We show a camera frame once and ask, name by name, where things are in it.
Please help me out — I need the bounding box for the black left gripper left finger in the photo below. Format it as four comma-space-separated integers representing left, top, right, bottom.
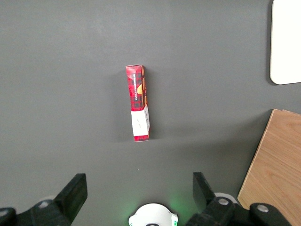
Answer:
23, 173, 88, 226

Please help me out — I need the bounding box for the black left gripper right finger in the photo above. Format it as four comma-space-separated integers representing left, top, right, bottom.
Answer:
185, 172, 236, 226

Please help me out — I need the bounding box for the cream rectangular tray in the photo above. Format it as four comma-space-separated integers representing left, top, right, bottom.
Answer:
269, 0, 301, 85

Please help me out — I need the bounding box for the red plaid cookie box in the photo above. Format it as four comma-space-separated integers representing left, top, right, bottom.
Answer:
125, 65, 151, 143

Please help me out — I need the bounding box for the light wooden drawer cabinet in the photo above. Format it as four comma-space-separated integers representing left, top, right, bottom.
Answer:
237, 109, 301, 226

